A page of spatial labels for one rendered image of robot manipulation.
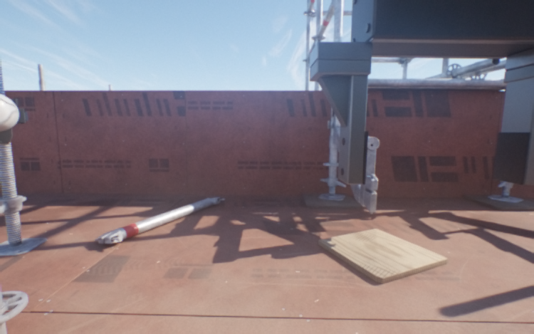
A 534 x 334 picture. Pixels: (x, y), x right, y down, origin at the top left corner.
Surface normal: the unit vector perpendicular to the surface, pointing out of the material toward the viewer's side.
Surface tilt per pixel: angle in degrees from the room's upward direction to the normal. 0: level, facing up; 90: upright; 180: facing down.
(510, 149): 90
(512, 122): 90
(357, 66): 90
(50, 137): 90
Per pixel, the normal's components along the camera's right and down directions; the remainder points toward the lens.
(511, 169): -1.00, 0.00
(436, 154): -0.03, 0.13
